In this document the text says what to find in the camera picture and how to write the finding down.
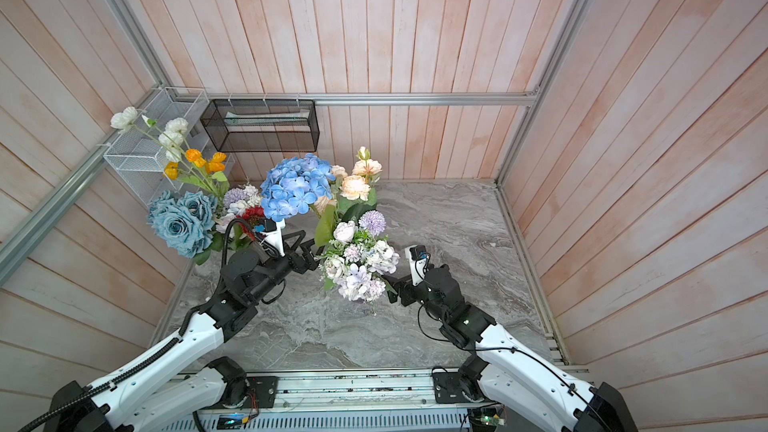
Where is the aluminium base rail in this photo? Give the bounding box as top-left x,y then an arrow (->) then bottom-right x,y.
101,364 -> 601,432

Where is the yellow orange flower stem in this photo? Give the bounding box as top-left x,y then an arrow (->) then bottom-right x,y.
164,148 -> 230,195

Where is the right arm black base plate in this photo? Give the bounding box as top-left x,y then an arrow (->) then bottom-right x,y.
431,369 -> 483,404

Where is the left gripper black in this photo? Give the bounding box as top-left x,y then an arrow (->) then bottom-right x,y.
247,229 -> 328,303

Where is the white wire shelf rack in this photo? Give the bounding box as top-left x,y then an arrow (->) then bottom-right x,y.
104,87 -> 216,206

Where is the left aluminium frame bar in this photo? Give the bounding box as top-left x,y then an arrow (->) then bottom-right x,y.
1,129 -> 118,286

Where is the electronics board with leds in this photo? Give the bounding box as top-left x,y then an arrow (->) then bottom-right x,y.
466,407 -> 505,432

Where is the teal blue rose bunch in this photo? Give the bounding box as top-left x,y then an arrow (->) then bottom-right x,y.
147,191 -> 218,265

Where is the pink hydrangea bouquet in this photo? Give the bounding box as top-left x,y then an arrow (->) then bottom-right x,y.
320,210 -> 400,303

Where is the red flower stem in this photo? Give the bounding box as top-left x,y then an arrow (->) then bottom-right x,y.
239,206 -> 265,240

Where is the blue hydrangea stem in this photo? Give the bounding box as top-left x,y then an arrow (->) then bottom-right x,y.
260,153 -> 334,222

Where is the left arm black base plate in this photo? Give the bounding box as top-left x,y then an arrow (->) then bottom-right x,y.
243,376 -> 279,413

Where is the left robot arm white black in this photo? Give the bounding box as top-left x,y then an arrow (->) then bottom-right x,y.
24,231 -> 318,431

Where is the pink lilac mixed bouquet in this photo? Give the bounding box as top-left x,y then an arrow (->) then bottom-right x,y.
215,185 -> 262,233

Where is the peach pink rose stem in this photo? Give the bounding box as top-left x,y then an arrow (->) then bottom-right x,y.
335,146 -> 383,205

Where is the white flower stem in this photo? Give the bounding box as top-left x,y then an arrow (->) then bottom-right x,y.
110,106 -> 190,162

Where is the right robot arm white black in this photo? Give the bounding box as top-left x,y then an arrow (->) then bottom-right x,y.
387,265 -> 638,431

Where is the black mesh wall basket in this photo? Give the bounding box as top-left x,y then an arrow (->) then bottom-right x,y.
200,98 -> 320,153

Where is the horizontal aluminium frame bar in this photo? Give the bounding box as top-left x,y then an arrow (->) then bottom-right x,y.
173,88 -> 538,107

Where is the pale peach peony stem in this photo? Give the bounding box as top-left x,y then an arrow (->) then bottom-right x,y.
313,165 -> 348,216

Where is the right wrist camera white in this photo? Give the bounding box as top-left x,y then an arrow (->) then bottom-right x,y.
406,245 -> 429,286

